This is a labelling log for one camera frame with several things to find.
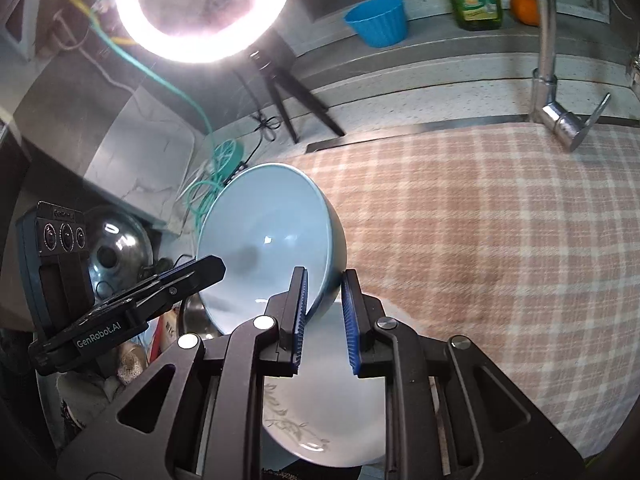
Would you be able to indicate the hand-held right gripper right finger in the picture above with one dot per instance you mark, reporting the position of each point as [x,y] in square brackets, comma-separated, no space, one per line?
[350,330]

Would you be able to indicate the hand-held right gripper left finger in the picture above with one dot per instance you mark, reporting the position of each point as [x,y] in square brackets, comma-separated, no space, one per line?
[301,320]

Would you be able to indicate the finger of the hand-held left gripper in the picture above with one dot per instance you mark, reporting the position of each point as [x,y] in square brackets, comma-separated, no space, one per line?
[170,272]
[185,285]

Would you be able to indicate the white leaf print plate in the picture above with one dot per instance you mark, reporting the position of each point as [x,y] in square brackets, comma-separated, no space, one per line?
[325,410]

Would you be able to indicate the light blue bowl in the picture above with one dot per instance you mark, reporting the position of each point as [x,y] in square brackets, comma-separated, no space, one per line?
[260,240]

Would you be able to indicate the steel pot lid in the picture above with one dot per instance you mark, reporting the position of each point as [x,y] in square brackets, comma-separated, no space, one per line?
[115,240]

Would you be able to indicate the pink plaid tablecloth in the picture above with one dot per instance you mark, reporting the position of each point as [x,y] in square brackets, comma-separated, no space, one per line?
[475,235]

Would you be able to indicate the blue ribbed plastic cup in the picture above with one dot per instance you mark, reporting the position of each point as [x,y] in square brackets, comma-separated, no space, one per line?
[375,25]

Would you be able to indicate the chrome faucet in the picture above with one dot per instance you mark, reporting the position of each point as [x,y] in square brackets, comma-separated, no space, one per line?
[545,35]

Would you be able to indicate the orange fruit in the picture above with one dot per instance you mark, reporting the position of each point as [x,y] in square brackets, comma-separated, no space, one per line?
[526,9]

